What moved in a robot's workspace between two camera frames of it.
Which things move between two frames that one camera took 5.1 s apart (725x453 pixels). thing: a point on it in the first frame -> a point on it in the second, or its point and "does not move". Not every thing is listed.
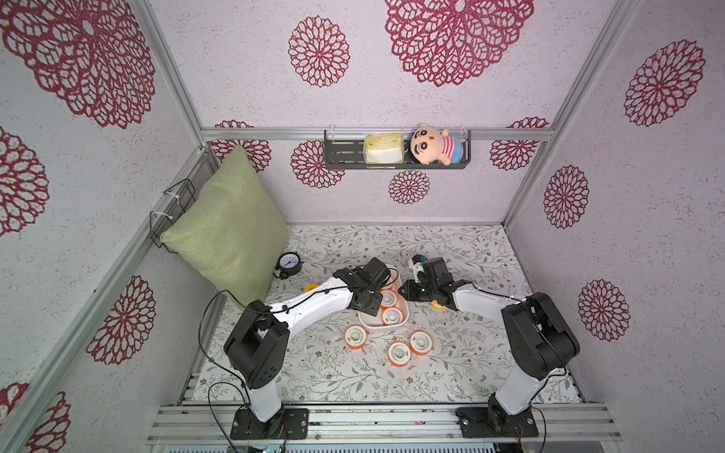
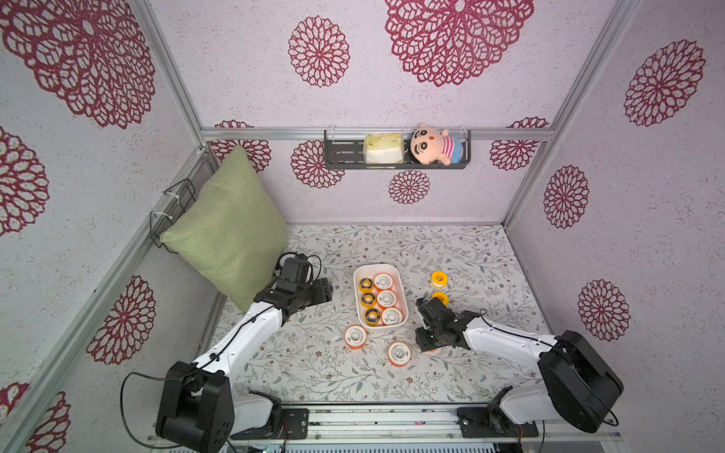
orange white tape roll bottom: [399, 354] does not move
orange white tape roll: [356, 337] does not move
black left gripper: [374, 309] -> [322, 291]
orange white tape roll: [391, 315] does not move
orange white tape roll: [389, 298] does not move
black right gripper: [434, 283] -> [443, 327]
